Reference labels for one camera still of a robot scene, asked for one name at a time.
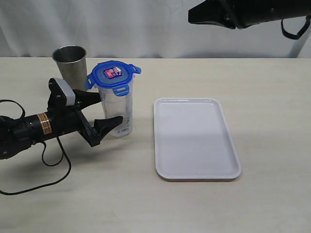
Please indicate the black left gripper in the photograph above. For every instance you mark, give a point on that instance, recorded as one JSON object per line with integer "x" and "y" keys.
{"x": 69, "y": 119}

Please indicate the clear tall plastic container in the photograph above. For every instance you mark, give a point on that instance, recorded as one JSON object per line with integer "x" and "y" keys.
{"x": 118, "y": 101}

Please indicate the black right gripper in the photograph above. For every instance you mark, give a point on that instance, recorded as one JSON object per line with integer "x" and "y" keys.
{"x": 246, "y": 13}

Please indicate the white backdrop curtain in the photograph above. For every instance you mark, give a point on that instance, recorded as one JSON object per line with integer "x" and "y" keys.
{"x": 137, "y": 29}

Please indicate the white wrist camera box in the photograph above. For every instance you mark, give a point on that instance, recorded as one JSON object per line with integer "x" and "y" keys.
{"x": 62, "y": 92}

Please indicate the white plastic tray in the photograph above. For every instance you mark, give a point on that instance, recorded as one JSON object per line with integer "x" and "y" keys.
{"x": 193, "y": 142}

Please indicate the blue container lid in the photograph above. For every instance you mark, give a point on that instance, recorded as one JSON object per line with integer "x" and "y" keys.
{"x": 114, "y": 75}

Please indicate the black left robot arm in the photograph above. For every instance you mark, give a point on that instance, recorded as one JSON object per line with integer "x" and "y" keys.
{"x": 17, "y": 135}

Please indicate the stainless steel cup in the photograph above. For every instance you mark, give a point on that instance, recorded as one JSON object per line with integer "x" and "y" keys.
{"x": 71, "y": 62}

